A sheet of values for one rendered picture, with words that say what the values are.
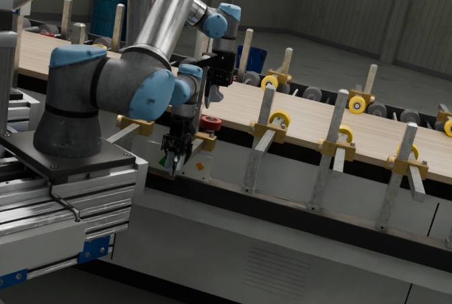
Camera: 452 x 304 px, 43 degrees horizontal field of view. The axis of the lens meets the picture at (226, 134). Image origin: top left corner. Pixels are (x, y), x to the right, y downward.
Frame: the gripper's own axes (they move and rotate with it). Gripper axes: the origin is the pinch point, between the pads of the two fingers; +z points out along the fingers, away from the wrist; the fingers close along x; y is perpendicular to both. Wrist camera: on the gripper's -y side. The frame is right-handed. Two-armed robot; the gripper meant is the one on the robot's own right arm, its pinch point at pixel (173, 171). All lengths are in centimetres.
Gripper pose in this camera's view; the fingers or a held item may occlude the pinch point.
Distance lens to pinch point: 185.8
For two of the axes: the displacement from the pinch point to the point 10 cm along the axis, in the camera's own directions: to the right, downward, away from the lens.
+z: -1.9, 9.4, 2.9
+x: 9.5, 2.5, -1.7
